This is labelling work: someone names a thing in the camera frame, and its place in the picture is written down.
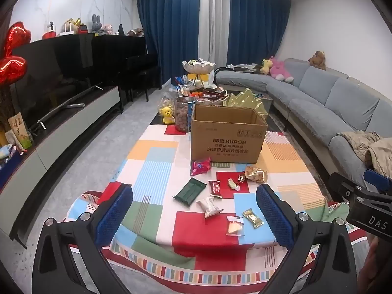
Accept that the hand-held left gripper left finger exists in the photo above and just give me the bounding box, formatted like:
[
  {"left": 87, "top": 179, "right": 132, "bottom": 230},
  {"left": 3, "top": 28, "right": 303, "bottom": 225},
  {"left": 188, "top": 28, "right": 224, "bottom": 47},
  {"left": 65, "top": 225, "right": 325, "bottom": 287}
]
[{"left": 31, "top": 183, "right": 134, "bottom": 294}]

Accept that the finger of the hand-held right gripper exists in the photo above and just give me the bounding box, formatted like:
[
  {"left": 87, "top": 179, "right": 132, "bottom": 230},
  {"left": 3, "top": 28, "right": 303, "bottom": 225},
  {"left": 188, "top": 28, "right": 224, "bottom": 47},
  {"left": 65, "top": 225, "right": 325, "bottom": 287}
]
[
  {"left": 326, "top": 171, "right": 368, "bottom": 204},
  {"left": 363, "top": 168, "right": 392, "bottom": 196}
]

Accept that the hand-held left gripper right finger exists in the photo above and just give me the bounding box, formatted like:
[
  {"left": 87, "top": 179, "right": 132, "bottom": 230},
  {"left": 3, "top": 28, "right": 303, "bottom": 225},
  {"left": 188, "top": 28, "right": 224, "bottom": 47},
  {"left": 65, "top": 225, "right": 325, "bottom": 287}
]
[{"left": 256, "top": 184, "right": 360, "bottom": 294}]

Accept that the brown cardboard box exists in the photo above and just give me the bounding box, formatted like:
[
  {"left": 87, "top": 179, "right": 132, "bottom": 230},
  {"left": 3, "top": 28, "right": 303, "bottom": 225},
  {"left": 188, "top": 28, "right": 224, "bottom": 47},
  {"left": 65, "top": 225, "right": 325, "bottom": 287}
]
[{"left": 190, "top": 104, "right": 269, "bottom": 164}]

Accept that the pile of assorted snacks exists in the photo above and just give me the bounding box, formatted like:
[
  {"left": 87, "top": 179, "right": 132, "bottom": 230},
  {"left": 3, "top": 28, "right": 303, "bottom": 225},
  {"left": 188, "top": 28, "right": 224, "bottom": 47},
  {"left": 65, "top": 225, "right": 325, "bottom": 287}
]
[{"left": 181, "top": 86, "right": 229, "bottom": 101}]

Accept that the person's right hand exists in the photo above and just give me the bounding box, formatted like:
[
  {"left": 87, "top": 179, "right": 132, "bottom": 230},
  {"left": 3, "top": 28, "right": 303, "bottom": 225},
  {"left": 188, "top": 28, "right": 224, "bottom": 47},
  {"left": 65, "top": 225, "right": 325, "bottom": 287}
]
[{"left": 358, "top": 230, "right": 392, "bottom": 294}]

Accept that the small gold snack packet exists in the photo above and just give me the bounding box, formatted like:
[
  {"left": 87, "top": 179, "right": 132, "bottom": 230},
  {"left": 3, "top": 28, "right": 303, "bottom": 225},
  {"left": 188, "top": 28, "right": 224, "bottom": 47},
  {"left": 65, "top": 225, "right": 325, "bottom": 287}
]
[{"left": 242, "top": 209, "right": 264, "bottom": 229}]

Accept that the beige jacket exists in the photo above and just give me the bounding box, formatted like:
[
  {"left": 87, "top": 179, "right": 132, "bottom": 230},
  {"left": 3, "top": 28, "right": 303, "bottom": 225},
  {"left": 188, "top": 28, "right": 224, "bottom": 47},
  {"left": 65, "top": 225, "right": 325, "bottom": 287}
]
[{"left": 337, "top": 130, "right": 392, "bottom": 178}]

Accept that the clear packet with yellow snack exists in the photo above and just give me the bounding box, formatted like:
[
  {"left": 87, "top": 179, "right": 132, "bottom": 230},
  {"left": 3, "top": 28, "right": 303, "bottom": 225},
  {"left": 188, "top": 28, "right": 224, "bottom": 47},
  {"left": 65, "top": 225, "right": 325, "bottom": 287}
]
[{"left": 226, "top": 215, "right": 245, "bottom": 236}]

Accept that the gold crinkled snack packet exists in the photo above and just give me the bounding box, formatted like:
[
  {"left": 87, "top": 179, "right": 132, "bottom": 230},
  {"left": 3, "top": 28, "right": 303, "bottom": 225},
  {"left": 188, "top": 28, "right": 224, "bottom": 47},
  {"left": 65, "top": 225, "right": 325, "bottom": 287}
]
[{"left": 245, "top": 165, "right": 269, "bottom": 183}]

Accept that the colourful patchwork tablecloth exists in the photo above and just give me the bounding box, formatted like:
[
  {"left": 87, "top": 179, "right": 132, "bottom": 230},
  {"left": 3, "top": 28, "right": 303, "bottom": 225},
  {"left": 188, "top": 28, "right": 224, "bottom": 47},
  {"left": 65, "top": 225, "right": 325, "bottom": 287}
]
[{"left": 63, "top": 122, "right": 380, "bottom": 285}]

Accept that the red and white snack packet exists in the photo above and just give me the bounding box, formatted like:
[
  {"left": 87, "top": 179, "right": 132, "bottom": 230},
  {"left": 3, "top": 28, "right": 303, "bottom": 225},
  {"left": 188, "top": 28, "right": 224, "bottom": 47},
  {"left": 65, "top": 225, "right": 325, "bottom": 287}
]
[{"left": 208, "top": 180, "right": 223, "bottom": 197}]

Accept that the dark green snack packet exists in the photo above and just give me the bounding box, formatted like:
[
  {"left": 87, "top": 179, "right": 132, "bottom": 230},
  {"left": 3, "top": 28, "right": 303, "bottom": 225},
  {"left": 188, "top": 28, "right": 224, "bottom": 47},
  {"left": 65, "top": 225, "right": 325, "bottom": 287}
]
[{"left": 172, "top": 178, "right": 207, "bottom": 205}]

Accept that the grey sofa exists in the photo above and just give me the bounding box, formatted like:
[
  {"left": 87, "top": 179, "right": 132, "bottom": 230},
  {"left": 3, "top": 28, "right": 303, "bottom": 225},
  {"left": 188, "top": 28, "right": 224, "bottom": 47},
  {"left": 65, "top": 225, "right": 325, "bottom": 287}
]
[{"left": 214, "top": 57, "right": 392, "bottom": 190}]

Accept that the grey television cabinet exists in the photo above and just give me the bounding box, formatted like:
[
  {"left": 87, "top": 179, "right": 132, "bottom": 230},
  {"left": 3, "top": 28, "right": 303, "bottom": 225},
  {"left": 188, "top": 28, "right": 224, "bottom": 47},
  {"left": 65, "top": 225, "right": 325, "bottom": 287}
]
[{"left": 0, "top": 84, "right": 124, "bottom": 248}]

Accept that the grey storage bin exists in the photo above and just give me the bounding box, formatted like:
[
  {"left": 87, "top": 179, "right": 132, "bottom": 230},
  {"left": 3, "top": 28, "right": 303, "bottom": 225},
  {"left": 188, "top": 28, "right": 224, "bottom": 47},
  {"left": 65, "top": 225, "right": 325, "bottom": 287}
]
[{"left": 256, "top": 93, "right": 274, "bottom": 115}]

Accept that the yellow bear toy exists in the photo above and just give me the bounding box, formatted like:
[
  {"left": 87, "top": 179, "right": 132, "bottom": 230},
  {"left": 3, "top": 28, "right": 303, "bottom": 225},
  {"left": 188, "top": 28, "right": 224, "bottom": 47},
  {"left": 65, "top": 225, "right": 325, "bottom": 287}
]
[{"left": 159, "top": 105, "right": 174, "bottom": 125}]

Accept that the blue box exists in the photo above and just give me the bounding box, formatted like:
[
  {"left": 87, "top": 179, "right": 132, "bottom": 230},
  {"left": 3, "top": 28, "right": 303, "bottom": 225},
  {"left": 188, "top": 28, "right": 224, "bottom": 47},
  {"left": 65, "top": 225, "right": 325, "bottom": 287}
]
[{"left": 0, "top": 144, "right": 22, "bottom": 190}]

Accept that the clear jar of nuts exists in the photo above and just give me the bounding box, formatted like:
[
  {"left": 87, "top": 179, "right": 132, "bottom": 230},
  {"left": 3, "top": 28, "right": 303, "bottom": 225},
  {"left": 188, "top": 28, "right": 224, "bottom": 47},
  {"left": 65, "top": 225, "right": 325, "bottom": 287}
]
[{"left": 174, "top": 96, "right": 196, "bottom": 133}]

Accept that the gold mountain-shaped lid box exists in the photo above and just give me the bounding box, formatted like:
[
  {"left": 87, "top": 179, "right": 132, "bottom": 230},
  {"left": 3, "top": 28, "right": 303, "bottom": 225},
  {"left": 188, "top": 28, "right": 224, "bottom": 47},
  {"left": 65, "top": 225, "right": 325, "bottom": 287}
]
[{"left": 223, "top": 88, "right": 268, "bottom": 115}]

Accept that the brown plush toy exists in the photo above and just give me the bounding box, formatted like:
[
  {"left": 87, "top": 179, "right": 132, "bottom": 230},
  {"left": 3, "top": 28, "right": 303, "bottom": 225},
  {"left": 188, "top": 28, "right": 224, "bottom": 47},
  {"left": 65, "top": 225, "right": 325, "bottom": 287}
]
[{"left": 308, "top": 50, "right": 327, "bottom": 70}]

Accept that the brown paper box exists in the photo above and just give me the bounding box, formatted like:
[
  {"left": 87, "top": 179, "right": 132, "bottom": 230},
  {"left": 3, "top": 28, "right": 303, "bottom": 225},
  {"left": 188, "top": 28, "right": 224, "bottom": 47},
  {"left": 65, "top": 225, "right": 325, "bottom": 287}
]
[{"left": 7, "top": 113, "right": 31, "bottom": 143}]

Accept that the black piano bench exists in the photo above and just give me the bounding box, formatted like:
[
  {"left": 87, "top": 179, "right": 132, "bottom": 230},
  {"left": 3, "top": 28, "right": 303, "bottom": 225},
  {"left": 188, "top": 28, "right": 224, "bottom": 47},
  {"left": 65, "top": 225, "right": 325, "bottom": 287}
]
[{"left": 130, "top": 66, "right": 162, "bottom": 102}]

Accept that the black curved television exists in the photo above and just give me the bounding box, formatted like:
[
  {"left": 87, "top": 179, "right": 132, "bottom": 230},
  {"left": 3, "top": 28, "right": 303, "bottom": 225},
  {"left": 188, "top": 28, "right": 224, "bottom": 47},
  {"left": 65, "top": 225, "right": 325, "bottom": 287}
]
[{"left": 9, "top": 35, "right": 106, "bottom": 129}]

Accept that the crumpled paper wrapping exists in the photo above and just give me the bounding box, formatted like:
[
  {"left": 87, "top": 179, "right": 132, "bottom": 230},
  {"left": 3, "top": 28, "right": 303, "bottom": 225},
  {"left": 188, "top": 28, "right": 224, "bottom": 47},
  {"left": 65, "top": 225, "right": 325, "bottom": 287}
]
[{"left": 227, "top": 63, "right": 256, "bottom": 72}]

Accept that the black piano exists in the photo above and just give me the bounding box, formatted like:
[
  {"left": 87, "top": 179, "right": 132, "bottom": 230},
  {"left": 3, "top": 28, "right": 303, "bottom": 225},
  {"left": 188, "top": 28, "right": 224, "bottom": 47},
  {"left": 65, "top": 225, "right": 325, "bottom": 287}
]
[{"left": 73, "top": 34, "right": 161, "bottom": 101}]

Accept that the white tiered bowl stand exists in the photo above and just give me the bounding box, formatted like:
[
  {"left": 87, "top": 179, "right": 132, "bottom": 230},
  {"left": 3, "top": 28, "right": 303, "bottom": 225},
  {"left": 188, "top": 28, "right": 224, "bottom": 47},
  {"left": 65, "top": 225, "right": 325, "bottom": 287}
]
[{"left": 178, "top": 58, "right": 230, "bottom": 106}]

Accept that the blue curtain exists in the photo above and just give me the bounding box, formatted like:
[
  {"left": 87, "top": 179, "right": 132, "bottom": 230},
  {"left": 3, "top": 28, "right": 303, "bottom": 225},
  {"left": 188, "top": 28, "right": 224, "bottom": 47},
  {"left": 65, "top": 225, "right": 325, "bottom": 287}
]
[
  {"left": 228, "top": 0, "right": 291, "bottom": 68},
  {"left": 135, "top": 0, "right": 201, "bottom": 89}
]

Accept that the red heart balloon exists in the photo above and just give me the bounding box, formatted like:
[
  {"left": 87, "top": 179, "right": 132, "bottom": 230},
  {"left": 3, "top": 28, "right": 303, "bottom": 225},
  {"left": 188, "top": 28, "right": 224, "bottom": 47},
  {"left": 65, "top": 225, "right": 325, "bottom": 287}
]
[
  {"left": 3, "top": 21, "right": 32, "bottom": 57},
  {"left": 0, "top": 56, "right": 28, "bottom": 85}
]

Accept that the white router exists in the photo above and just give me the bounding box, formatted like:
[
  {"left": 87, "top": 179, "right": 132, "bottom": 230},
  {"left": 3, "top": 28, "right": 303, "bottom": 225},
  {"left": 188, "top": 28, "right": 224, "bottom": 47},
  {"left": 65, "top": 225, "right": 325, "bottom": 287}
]
[{"left": 60, "top": 20, "right": 77, "bottom": 36}]

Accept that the white sheer curtain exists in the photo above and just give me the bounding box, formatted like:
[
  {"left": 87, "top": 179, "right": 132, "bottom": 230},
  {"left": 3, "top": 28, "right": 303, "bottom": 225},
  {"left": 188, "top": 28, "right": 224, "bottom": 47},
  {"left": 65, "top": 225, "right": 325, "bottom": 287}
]
[{"left": 199, "top": 0, "right": 232, "bottom": 71}]

